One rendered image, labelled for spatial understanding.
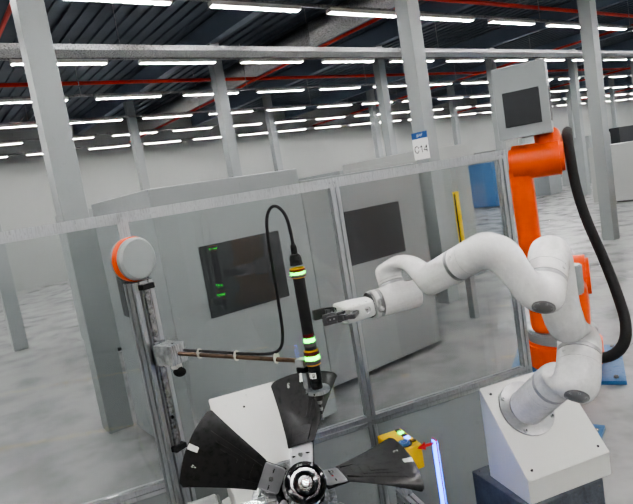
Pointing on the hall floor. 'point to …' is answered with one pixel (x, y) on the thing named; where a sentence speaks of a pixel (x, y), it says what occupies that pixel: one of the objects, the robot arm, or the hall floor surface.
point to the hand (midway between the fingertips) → (321, 317)
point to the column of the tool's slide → (171, 462)
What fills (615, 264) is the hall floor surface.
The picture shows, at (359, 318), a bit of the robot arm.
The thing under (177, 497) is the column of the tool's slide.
